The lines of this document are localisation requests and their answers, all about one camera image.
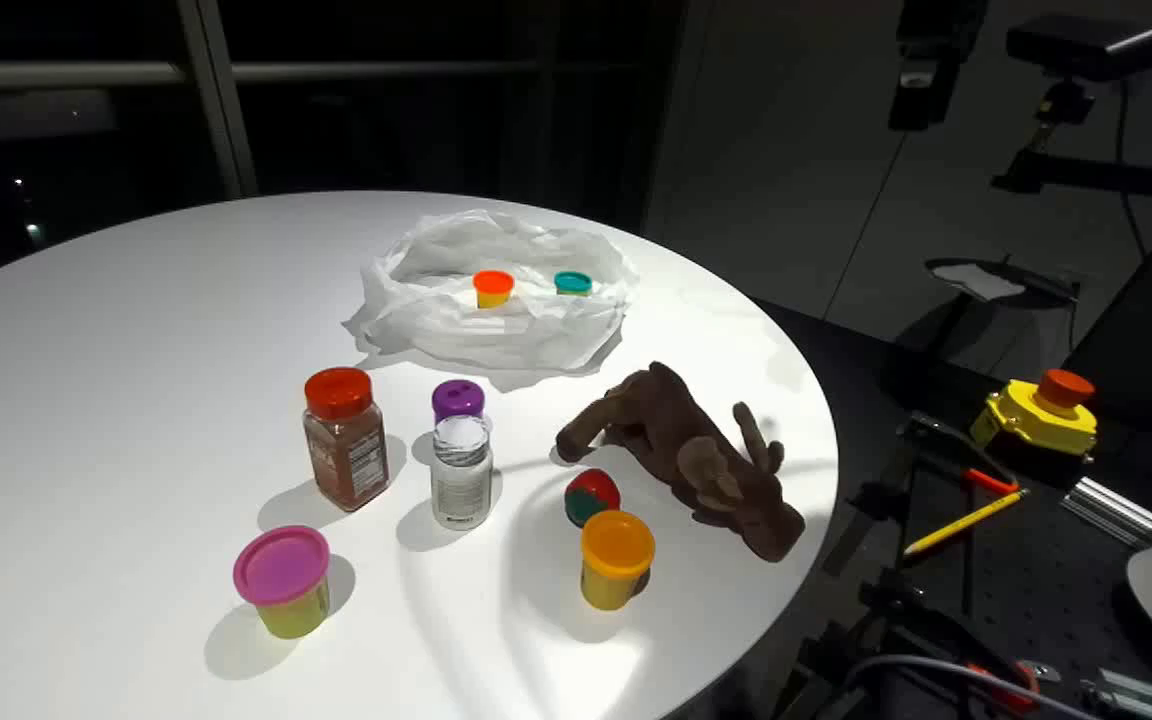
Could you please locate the small tub purple lid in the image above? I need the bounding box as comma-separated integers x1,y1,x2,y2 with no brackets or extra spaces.
427,375,494,427

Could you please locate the red toy strawberry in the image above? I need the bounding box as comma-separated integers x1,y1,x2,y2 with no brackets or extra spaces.
561,464,624,533

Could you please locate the clear jar white lid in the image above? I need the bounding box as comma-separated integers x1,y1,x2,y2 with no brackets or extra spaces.
427,413,498,533

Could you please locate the spice jar red lid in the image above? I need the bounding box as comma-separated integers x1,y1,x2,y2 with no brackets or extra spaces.
300,363,393,517

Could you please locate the green tub pink lid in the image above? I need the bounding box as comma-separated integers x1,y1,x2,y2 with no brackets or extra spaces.
228,520,338,646

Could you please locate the white plastic bag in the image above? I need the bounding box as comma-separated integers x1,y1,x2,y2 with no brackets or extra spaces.
340,203,639,394

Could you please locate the small tub orange lid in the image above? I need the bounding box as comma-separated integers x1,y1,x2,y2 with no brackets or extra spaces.
470,263,522,312

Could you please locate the brown plush animal toy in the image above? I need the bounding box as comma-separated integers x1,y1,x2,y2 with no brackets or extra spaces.
554,357,808,565

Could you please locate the yellow tub yellow lid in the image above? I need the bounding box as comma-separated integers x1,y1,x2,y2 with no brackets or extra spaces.
577,508,660,618

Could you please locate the white paper sheet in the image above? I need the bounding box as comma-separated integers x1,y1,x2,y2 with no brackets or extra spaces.
930,262,1031,309

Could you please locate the yellow pencil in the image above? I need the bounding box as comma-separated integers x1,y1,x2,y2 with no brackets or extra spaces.
901,484,1031,560

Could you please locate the yellow emergency stop button box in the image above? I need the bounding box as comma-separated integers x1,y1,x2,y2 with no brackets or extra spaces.
970,363,1103,461

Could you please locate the aluminium profile bar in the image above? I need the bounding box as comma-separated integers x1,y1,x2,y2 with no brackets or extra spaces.
1064,471,1152,547

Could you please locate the red handled tool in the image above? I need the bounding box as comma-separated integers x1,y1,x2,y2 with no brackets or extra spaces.
906,413,1025,499

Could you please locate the grey window post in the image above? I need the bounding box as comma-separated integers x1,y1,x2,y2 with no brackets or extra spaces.
171,0,263,201

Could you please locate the grey floor cable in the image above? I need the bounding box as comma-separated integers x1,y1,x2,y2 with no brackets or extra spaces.
840,647,1103,720

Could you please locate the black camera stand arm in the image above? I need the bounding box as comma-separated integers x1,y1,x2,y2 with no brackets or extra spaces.
994,77,1152,210

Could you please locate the grey horizontal window rail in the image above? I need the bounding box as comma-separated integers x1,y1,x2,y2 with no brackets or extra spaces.
0,57,607,95

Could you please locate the black camera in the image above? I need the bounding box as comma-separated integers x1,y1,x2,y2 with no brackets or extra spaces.
1006,14,1152,84

